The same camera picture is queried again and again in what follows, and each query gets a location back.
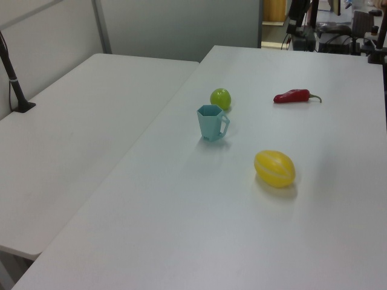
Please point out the green toy apple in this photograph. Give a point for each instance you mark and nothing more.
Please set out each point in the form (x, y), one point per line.
(220, 99)

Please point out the red toy chili pepper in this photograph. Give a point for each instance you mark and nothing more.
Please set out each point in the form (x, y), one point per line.
(291, 96)

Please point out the grey partition post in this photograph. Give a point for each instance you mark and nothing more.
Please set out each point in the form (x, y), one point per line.
(102, 27)

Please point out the black equipment stand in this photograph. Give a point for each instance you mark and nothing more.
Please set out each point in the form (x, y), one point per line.
(303, 36)

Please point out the yellow striped toy melon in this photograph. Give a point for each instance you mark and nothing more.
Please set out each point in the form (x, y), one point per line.
(273, 169)

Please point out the white adjoining table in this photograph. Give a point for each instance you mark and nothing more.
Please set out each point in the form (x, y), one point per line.
(69, 136)

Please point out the black office chair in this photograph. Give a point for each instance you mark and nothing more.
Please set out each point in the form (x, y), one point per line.
(362, 22)

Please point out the black pole with base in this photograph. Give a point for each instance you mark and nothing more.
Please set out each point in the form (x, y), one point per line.
(15, 89)

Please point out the teal hexagonal plastic mug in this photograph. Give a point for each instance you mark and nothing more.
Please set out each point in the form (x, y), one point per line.
(208, 127)

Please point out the black clamp with pole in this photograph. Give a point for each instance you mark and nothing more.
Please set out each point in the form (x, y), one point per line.
(376, 56)

